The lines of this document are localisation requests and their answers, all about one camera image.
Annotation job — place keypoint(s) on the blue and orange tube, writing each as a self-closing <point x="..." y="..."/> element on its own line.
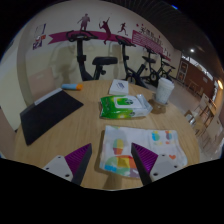
<point x="70" y="86"/>

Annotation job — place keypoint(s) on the black tablet folio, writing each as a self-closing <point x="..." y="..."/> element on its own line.
<point x="46" y="116"/>

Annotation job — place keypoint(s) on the white towel with colourful print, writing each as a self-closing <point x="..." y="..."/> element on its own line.
<point x="146" y="140"/>

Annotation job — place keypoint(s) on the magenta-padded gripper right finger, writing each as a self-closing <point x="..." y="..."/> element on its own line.
<point x="145" y="160"/>

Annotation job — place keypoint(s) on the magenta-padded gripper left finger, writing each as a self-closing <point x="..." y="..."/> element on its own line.
<point x="79" y="160"/>

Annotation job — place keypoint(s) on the white paper cup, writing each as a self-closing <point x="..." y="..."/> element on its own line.
<point x="164" y="90"/>

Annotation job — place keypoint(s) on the small white box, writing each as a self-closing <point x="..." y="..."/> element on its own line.
<point x="118" y="87"/>

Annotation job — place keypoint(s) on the black exercise bike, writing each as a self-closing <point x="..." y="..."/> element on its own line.
<point x="151" y="75"/>
<point x="165" y="70"/>
<point x="126" y="60"/>
<point x="80" y="56"/>

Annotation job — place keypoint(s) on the green wet wipes pack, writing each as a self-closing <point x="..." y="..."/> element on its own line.
<point x="123" y="106"/>

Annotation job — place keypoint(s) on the group of wooden chairs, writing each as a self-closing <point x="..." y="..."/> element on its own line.
<point x="208" y="123"/>

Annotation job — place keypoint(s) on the brown round cup holder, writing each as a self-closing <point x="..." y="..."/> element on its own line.
<point x="158" y="107"/>

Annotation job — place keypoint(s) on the purple and white wall poster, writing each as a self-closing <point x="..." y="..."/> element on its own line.
<point x="39" y="36"/>

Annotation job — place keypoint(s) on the wooden chair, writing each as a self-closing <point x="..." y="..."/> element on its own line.
<point x="6" y="133"/>
<point x="41" y="85"/>

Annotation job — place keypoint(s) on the ceiling lights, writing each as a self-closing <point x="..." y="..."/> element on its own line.
<point x="192" y="50"/>

